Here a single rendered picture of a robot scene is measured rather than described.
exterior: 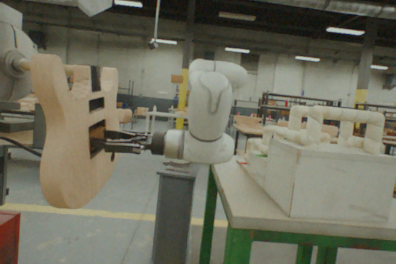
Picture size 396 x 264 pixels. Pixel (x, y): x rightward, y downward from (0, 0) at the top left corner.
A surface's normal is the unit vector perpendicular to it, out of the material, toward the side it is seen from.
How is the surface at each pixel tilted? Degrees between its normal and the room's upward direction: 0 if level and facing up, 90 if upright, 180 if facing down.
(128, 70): 90
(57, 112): 114
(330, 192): 90
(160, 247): 90
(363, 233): 90
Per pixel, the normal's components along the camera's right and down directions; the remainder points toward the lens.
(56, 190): 0.01, 0.34
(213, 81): 0.11, -0.69
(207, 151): 0.07, 0.55
